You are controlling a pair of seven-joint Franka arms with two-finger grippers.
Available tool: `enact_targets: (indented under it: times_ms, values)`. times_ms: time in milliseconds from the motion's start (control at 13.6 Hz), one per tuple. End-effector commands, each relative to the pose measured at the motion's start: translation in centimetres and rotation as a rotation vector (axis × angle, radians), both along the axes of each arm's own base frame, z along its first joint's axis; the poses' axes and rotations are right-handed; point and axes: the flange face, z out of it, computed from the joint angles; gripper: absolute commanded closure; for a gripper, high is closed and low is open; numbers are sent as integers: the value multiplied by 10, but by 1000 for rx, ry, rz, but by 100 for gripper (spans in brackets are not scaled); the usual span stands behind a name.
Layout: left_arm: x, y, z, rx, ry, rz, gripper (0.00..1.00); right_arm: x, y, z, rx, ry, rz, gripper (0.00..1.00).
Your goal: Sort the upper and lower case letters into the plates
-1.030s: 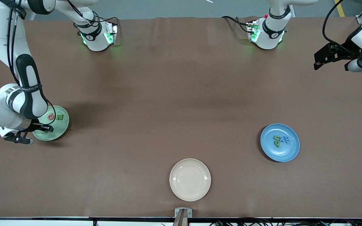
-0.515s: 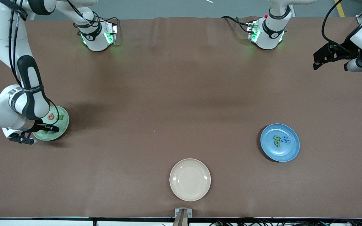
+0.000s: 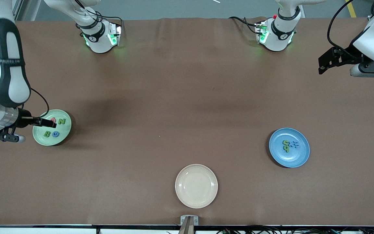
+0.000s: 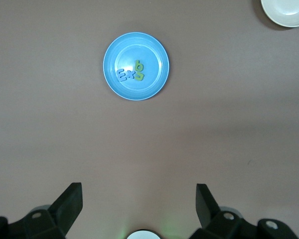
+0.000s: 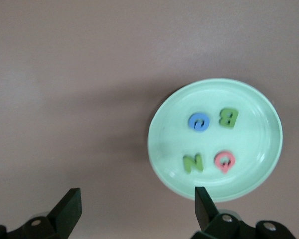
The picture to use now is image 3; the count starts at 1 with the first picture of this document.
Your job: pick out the green letter N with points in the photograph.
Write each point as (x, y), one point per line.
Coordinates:
(62, 122)

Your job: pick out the green letter B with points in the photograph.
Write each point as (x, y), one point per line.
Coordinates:
(47, 134)

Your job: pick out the blue letter G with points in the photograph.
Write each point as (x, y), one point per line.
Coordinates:
(53, 134)

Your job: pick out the light green plate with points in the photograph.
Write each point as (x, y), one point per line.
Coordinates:
(63, 133)

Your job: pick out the beige plate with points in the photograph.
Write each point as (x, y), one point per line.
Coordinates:
(196, 186)

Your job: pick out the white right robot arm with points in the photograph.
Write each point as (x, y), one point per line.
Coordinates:
(11, 58)

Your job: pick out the blue plate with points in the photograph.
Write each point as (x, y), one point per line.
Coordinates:
(289, 159)

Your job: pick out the yellow floor tape strip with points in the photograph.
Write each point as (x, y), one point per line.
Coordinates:
(351, 9)

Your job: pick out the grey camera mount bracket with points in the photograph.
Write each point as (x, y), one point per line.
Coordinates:
(188, 224)

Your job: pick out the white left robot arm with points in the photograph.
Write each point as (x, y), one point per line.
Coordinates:
(278, 35)

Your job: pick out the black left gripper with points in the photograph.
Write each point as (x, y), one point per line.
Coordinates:
(346, 55)

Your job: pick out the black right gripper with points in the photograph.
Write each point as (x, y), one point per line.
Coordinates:
(24, 119)

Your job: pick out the brown table cover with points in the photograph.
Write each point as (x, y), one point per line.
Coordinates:
(109, 195)

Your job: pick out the blue letter m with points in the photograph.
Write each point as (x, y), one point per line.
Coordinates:
(296, 145)

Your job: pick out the aluminium frame profile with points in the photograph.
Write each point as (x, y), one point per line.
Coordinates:
(18, 9)

